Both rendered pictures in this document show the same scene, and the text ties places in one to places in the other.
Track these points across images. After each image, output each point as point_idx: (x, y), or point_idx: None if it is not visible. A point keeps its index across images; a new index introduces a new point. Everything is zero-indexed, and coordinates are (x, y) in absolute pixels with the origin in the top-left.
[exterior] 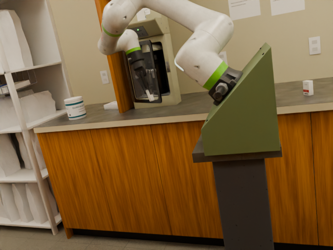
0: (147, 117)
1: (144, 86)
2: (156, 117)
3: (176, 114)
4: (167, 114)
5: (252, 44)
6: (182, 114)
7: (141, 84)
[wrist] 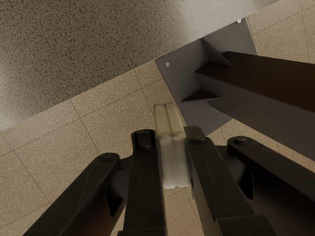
0: (65, 94)
1: (164, 202)
2: (120, 74)
3: (206, 3)
4: (154, 18)
5: None
6: (247, 10)
7: (95, 227)
